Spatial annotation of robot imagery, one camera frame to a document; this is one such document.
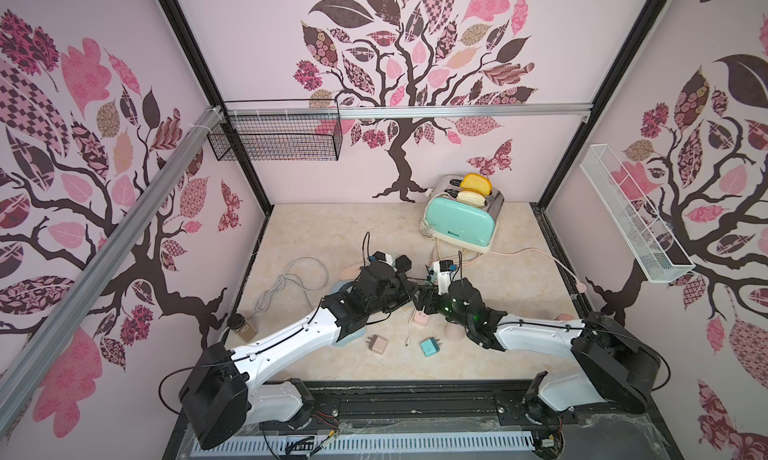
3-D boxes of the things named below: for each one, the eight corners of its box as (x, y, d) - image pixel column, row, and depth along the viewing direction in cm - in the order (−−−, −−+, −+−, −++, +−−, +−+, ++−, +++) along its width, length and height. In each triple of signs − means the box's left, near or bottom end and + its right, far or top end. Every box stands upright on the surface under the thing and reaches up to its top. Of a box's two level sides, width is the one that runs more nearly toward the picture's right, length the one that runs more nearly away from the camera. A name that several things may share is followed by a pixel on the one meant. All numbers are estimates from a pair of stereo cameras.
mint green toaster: (423, 239, 111) (427, 207, 97) (428, 226, 115) (432, 193, 102) (483, 257, 106) (496, 225, 92) (486, 242, 110) (499, 210, 96)
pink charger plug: (364, 346, 86) (363, 344, 85) (371, 334, 89) (371, 331, 87) (382, 355, 85) (382, 353, 83) (388, 342, 87) (388, 339, 85)
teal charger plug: (425, 358, 84) (425, 355, 82) (419, 344, 87) (419, 341, 85) (443, 350, 86) (444, 347, 84) (436, 337, 88) (437, 334, 86)
